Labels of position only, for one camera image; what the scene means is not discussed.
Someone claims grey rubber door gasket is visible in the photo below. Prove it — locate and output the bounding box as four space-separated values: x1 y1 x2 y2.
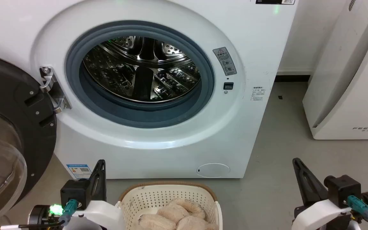
65 21 215 129

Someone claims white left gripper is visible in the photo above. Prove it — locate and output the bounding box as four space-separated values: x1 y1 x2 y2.
71 159 125 230

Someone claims dark round washer door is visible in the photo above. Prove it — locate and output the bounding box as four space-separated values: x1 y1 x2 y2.
0 53 58 221

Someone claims oval drain filter cover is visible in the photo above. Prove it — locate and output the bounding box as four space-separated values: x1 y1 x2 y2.
197 163 231 178

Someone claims grey warning sticker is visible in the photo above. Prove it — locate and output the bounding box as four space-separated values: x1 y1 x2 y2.
212 47 237 76

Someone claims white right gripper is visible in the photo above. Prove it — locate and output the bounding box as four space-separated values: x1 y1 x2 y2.
291 158 352 230

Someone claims silver metal door hinge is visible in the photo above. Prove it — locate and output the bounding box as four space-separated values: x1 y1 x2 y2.
40 66 73 114

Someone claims blue white energy label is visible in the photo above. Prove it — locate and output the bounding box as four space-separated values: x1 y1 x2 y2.
66 164 92 179

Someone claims stainless steel washing machine drum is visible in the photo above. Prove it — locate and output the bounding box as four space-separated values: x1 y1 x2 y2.
82 36 201 103

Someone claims teal plug left gripper cable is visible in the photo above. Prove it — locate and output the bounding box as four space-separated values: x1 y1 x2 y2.
0 199 79 230

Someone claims teal plug right gripper cable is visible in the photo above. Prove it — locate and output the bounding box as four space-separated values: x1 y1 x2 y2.
347 195 368 230

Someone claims teal plug gripper cable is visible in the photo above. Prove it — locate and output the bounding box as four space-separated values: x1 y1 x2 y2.
347 195 368 230
0 199 79 230

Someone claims white front-load washing machine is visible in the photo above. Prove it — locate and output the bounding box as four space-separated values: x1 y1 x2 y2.
0 0 299 179

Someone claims cream perforated laundry basket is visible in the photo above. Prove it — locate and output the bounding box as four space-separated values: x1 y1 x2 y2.
118 181 223 230

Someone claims white air purifier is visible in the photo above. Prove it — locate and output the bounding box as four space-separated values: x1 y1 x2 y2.
302 0 368 140

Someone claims beige plush stuffed toy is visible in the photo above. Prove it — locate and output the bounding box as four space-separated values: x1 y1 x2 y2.
138 198 218 230

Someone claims black label strip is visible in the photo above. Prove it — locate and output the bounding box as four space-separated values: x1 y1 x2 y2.
256 0 295 5

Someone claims small printed text sticker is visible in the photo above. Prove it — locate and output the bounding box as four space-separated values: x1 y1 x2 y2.
251 86 266 102

